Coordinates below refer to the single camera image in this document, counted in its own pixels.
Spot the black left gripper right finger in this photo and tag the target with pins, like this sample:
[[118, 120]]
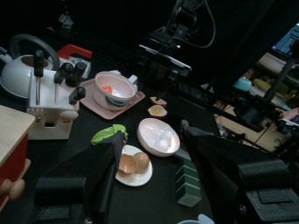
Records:
[[233, 166]]

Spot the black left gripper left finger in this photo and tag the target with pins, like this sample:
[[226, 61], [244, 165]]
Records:
[[77, 172]]

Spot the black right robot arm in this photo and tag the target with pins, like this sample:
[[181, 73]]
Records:
[[180, 20]]

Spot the white toy pot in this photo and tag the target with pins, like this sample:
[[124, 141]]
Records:
[[120, 87]]

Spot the person's hand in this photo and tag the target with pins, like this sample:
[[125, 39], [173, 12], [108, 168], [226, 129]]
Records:
[[291, 113]]

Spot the red toy fruit half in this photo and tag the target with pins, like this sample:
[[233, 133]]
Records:
[[156, 111], [158, 101]]

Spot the brown eggshell half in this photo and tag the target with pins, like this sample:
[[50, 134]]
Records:
[[141, 161], [125, 164]]

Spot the green segmented toy vegetable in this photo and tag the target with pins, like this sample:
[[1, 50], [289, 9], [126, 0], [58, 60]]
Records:
[[188, 186]]

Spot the small white plate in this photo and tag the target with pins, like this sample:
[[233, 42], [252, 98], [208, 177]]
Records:
[[133, 178]]

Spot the green toy lettuce leaf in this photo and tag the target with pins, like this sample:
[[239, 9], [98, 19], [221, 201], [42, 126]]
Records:
[[104, 133]]

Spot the orange toy carrot piece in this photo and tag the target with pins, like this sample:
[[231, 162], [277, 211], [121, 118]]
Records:
[[106, 89]]

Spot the red wooden toy cabinet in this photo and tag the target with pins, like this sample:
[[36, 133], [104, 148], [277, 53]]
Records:
[[10, 145]]

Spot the pink square tray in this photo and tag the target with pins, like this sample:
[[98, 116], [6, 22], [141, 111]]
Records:
[[101, 111]]

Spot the light blue toy dish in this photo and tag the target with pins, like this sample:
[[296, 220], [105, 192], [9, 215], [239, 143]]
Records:
[[196, 220]]

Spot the white oval bowl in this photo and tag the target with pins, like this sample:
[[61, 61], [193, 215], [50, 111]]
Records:
[[157, 137]]

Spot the teal cup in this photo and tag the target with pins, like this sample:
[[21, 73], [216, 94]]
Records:
[[243, 84]]

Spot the white toy knife block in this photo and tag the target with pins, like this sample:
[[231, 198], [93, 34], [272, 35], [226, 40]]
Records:
[[50, 110]]

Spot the red and white toy appliance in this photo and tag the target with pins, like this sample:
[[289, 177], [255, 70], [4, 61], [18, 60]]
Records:
[[73, 50]]

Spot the black stand post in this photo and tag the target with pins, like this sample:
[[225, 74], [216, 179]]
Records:
[[280, 75]]

